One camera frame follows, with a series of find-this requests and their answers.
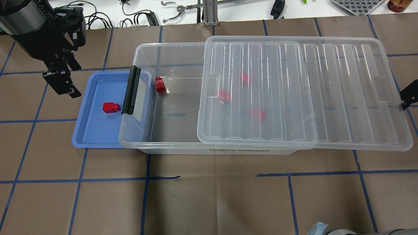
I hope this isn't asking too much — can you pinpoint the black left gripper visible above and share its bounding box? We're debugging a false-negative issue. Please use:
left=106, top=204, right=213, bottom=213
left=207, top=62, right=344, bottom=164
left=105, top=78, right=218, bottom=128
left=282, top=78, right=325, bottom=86
left=11, top=7, right=86, bottom=98

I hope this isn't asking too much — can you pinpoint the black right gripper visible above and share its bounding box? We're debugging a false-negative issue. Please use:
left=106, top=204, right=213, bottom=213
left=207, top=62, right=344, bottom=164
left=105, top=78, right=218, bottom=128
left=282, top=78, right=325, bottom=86
left=399, top=79, right=418, bottom=106

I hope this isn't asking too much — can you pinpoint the red block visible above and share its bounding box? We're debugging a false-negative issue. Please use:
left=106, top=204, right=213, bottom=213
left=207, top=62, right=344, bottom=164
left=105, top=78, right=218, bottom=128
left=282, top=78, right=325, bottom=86
left=102, top=102, right=121, bottom=114
left=217, top=89, right=232, bottom=103
left=239, top=73, right=252, bottom=87
left=249, top=107, right=266, bottom=122

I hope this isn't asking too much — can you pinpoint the clear plastic box lid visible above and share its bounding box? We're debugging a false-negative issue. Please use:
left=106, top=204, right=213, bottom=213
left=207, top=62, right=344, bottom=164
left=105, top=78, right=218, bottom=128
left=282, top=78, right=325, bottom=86
left=197, top=36, right=413, bottom=151

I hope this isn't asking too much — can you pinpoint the red block box corner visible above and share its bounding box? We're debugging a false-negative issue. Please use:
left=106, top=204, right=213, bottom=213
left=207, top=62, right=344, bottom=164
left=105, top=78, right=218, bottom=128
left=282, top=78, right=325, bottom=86
left=155, top=76, right=167, bottom=93

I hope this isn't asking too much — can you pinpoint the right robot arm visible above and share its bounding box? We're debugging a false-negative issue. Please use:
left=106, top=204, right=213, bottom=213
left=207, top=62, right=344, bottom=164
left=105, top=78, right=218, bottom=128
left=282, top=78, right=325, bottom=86
left=307, top=79, right=418, bottom=235

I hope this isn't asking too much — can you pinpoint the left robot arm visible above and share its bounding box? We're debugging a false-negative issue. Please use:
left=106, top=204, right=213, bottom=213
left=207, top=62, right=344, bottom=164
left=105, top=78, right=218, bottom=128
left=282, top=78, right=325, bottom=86
left=0, top=0, right=86, bottom=98

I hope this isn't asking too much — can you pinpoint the blue plastic tray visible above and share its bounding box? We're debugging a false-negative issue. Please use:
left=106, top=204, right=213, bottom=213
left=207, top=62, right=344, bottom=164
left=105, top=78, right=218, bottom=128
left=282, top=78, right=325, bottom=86
left=72, top=71, right=155, bottom=148

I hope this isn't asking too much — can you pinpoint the clear plastic storage box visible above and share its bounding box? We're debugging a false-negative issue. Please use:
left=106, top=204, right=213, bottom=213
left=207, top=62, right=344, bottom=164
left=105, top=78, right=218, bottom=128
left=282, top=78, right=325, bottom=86
left=132, top=40, right=317, bottom=156

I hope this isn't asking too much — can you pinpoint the amber glass bottle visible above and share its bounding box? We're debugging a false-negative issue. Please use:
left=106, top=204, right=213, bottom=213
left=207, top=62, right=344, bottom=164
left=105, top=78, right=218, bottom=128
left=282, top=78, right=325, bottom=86
left=387, top=0, right=413, bottom=12

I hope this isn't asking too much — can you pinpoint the black box latch handle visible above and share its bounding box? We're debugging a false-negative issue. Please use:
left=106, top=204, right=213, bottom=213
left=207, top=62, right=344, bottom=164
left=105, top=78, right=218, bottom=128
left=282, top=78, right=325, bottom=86
left=121, top=65, right=141, bottom=115

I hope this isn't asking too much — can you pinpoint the aluminium frame post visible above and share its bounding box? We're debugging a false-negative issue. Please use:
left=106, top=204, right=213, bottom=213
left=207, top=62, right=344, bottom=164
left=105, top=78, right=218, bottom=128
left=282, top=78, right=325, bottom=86
left=202, top=0, right=218, bottom=27

